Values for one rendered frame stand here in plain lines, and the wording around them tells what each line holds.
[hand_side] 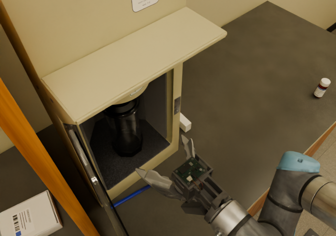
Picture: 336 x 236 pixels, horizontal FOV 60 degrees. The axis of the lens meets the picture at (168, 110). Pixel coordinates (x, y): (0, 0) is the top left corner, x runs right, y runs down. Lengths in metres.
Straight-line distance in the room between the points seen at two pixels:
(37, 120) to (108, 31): 0.73
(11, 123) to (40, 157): 0.09
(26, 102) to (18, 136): 0.69
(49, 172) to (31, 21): 0.24
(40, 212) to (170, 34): 0.67
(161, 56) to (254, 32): 1.11
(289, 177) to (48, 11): 0.52
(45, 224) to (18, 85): 0.44
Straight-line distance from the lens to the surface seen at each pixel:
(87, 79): 0.48
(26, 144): 0.46
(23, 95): 1.10
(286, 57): 1.48
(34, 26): 0.46
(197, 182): 0.61
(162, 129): 0.96
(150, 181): 0.68
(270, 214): 0.68
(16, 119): 0.42
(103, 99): 0.45
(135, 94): 0.69
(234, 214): 0.61
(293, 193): 0.64
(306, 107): 1.28
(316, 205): 0.62
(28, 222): 0.99
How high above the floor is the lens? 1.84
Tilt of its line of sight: 51 degrees down
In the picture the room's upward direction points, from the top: straight up
